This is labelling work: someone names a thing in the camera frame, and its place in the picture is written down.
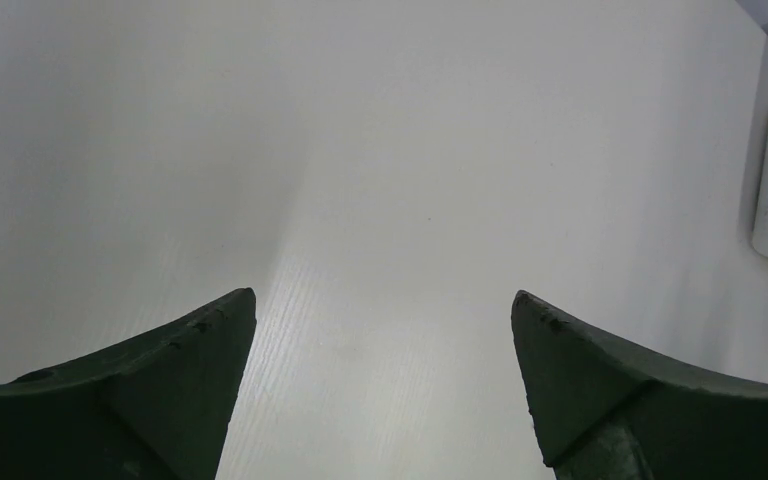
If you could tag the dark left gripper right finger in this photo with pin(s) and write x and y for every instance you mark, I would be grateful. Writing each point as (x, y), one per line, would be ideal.
(604, 407)

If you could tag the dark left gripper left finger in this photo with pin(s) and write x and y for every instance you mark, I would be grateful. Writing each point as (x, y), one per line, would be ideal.
(154, 406)

